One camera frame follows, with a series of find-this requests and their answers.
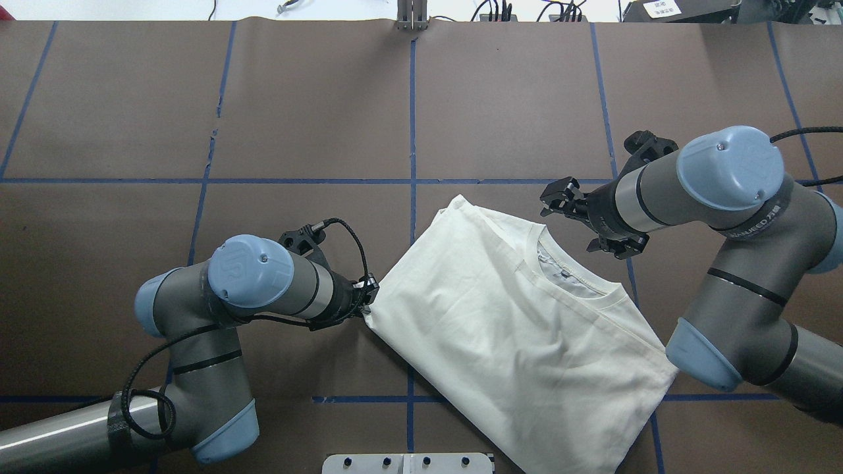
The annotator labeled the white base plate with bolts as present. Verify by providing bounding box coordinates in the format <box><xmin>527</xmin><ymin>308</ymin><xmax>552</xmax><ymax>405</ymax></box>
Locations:
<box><xmin>321</xmin><ymin>452</ymin><xmax>497</xmax><ymax>473</ymax></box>

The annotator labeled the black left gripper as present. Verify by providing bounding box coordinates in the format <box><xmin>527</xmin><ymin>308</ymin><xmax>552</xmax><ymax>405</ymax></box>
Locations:
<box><xmin>326</xmin><ymin>273</ymin><xmax>380</xmax><ymax>327</ymax></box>

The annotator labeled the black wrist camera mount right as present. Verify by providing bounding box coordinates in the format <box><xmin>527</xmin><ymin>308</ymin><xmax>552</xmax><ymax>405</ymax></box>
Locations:
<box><xmin>619</xmin><ymin>131</ymin><xmax>680</xmax><ymax>177</ymax></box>

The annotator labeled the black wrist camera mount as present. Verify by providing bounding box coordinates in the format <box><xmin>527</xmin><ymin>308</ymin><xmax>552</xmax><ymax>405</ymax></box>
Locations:
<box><xmin>619</xmin><ymin>131</ymin><xmax>680</xmax><ymax>177</ymax></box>
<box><xmin>277</xmin><ymin>221</ymin><xmax>329</xmax><ymax>268</ymax></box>

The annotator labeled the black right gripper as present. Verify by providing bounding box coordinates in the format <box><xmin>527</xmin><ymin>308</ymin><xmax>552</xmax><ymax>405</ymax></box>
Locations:
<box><xmin>539</xmin><ymin>176</ymin><xmax>649</xmax><ymax>260</ymax></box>

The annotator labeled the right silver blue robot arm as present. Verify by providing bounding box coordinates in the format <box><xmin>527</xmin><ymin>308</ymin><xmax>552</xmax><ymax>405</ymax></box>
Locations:
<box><xmin>540</xmin><ymin>126</ymin><xmax>842</xmax><ymax>426</ymax></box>

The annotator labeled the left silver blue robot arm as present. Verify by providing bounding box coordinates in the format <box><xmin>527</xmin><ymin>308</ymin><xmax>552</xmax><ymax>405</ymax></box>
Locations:
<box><xmin>2</xmin><ymin>234</ymin><xmax>379</xmax><ymax>473</ymax></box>

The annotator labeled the cream long-sleeve cat shirt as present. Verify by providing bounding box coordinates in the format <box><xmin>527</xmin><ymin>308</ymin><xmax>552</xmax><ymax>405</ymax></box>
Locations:
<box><xmin>365</xmin><ymin>195</ymin><xmax>677</xmax><ymax>473</ymax></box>

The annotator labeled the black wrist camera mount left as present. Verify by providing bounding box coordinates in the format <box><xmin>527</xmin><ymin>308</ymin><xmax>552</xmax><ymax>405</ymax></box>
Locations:
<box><xmin>277</xmin><ymin>221</ymin><xmax>329</xmax><ymax>268</ymax></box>

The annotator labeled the aluminium frame post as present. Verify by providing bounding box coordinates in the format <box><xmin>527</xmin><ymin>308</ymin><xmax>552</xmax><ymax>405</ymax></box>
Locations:
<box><xmin>395</xmin><ymin>0</ymin><xmax>429</xmax><ymax>31</ymax></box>

